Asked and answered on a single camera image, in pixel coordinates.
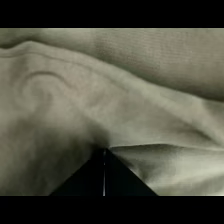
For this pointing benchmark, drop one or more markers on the beige garment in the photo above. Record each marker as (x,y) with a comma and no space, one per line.
(110,100)

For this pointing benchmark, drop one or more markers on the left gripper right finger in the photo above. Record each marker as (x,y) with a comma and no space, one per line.
(125,182)

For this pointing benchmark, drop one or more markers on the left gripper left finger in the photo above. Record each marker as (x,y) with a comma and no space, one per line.
(86,181)

